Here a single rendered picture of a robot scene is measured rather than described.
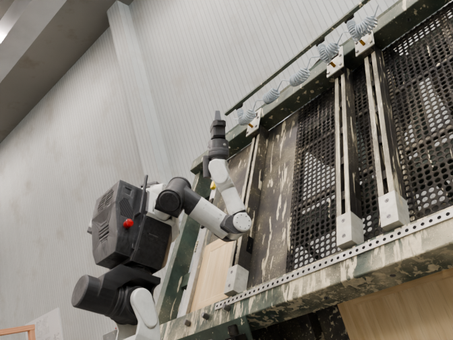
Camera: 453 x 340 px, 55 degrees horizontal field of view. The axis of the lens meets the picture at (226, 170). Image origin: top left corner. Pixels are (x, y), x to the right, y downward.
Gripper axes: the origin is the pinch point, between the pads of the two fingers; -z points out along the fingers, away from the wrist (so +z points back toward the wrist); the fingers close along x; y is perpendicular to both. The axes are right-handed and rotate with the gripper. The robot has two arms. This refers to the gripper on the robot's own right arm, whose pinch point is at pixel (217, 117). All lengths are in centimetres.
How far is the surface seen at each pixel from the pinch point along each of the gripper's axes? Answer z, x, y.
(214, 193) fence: 19, 75, 10
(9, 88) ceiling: -304, 669, -290
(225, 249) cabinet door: 54, 40, 9
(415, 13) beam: -45, -20, 88
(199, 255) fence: 55, 56, -2
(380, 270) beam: 66, -51, 39
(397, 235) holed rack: 56, -54, 45
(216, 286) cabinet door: 71, 32, 3
